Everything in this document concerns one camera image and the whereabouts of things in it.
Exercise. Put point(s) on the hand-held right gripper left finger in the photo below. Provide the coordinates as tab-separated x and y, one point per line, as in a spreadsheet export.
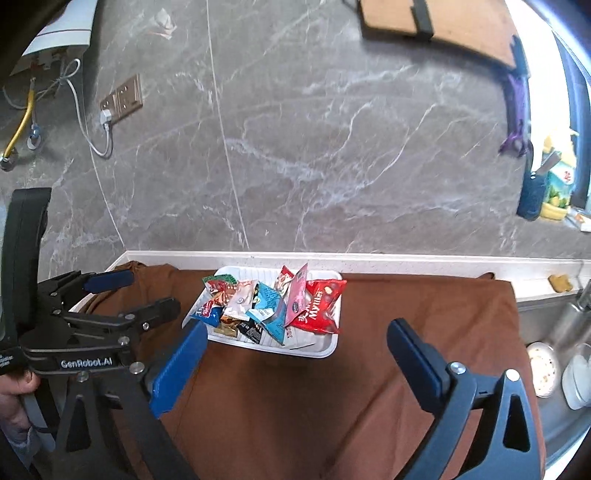
180	369

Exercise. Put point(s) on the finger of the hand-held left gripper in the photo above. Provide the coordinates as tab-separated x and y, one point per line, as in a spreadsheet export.
111	280
138	318

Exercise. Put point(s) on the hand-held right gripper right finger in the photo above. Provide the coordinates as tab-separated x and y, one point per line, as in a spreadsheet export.
415	364

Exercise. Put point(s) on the blue and white snack packet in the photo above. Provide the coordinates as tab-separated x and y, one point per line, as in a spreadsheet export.
207	314

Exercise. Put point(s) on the black snack packet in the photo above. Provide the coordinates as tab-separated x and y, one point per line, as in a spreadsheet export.
251	331

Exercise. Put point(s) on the green and red snack packet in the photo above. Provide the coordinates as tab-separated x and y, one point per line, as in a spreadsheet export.
221	281

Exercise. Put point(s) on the clear packet with white snack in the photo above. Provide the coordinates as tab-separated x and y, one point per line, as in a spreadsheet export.
242	300

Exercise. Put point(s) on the white plastic tray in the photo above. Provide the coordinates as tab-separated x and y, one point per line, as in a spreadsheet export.
314	348

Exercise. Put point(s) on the light blue snack bag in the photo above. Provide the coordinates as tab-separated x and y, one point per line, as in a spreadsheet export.
270	318

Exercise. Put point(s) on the red snack bag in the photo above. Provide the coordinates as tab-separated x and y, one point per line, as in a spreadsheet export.
323	309

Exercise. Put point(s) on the pink snack packet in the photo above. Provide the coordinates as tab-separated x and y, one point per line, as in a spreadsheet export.
298	300

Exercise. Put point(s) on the person's left hand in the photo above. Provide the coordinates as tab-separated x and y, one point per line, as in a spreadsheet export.
14	397

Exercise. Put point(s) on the brown cloth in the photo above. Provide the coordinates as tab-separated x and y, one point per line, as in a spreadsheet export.
300	406

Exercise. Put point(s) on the white plate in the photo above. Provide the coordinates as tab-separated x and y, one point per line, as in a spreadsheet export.
544	369

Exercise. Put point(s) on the steel sink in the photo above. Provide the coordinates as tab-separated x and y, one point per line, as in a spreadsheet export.
554	424

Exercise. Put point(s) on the white bowl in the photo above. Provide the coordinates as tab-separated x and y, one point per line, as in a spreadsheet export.
577	383

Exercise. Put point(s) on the yellow sponge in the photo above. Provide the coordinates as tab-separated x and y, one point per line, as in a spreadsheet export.
560	282

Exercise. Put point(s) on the metal faucet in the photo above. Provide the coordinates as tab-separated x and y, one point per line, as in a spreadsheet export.
582	300

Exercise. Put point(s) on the blue container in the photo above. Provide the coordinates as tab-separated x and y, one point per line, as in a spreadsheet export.
531	198

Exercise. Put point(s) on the yellow detergent bottle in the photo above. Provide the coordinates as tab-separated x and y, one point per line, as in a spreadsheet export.
561	184

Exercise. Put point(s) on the white water heater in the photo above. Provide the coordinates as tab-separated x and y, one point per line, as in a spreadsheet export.
60	37

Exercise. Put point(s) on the purple tool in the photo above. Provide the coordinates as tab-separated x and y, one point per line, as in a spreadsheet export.
517	115

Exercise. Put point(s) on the wooden cutting board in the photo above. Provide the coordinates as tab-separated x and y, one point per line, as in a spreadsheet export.
461	27

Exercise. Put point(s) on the gold wall socket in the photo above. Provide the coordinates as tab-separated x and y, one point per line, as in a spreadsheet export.
124	94

